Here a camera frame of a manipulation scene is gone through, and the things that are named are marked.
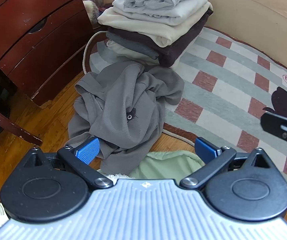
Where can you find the stack of folded clothes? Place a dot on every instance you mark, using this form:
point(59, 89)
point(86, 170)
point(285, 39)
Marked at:
point(158, 25)

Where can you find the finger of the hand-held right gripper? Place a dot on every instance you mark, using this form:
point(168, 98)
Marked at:
point(276, 125)

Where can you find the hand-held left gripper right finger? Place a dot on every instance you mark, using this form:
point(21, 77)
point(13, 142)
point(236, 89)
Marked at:
point(204, 148)

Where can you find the dark wooden chair frame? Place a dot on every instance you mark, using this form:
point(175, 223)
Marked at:
point(6, 122)

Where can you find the checked rug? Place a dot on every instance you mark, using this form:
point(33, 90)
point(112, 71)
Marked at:
point(233, 67)

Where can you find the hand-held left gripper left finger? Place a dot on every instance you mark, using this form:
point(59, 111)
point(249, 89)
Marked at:
point(88, 150)

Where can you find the grey waffle-knit shirt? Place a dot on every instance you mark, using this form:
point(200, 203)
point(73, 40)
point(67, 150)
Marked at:
point(123, 100)

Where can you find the light green cloth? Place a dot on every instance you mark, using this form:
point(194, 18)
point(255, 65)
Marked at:
point(163, 165)

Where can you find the beige bed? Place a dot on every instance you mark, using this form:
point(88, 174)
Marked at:
point(258, 5)

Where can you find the dark wooden dresser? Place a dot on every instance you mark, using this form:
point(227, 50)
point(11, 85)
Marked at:
point(33, 30)

